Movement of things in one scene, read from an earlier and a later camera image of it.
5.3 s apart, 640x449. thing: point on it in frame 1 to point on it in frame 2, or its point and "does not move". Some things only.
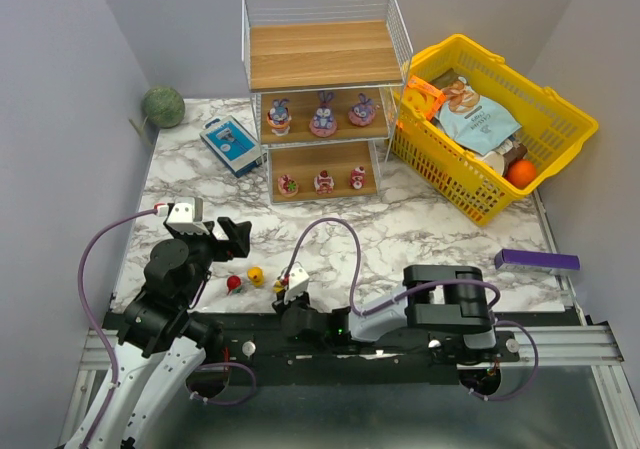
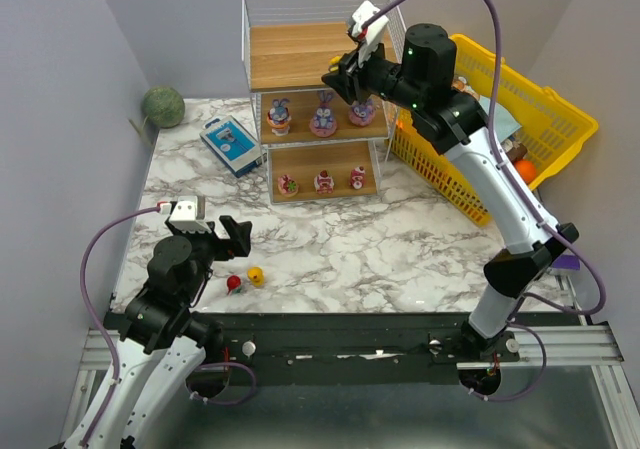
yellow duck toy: [256, 275] does not move
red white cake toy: [358, 177] does not move
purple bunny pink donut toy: [323, 123] does not move
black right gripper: [282, 304] to [353, 76]
